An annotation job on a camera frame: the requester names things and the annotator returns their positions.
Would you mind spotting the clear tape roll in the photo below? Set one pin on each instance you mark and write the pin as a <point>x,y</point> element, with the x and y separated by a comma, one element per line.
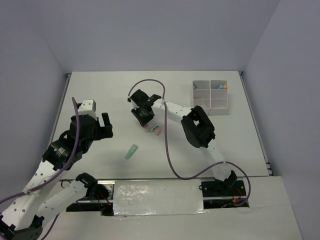
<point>204,106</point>

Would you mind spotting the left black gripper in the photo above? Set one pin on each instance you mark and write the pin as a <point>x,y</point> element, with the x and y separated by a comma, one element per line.
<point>104,131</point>

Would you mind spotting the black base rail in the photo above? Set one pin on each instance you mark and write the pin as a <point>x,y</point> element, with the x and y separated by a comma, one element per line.
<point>102,202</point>

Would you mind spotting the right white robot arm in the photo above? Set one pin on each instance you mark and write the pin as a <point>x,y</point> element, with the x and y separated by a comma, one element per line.
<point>197,127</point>

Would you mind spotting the green correction tape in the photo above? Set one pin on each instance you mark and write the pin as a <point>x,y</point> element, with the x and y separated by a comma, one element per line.
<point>131,151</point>

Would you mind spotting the left white organizer box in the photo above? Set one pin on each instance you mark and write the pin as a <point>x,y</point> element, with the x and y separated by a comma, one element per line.
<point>202,95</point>

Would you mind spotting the white organizer box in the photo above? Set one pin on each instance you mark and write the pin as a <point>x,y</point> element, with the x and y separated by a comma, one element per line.
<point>218,98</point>
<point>202,95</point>

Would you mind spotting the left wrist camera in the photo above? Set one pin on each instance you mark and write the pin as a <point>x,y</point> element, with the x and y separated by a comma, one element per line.
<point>88,107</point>

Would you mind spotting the right white organizer box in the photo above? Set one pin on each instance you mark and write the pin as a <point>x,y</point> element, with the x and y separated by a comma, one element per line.
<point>218,98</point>

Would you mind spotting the pink stapler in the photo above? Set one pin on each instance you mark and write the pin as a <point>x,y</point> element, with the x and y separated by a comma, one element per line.
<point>157,129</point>

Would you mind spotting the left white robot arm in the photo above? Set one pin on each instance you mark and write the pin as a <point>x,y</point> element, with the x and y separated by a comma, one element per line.
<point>32,210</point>

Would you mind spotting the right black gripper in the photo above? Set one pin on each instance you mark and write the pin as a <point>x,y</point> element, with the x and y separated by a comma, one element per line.
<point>143,121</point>

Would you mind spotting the silver foil cover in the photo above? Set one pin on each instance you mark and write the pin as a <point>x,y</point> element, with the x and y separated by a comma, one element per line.
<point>157,198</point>

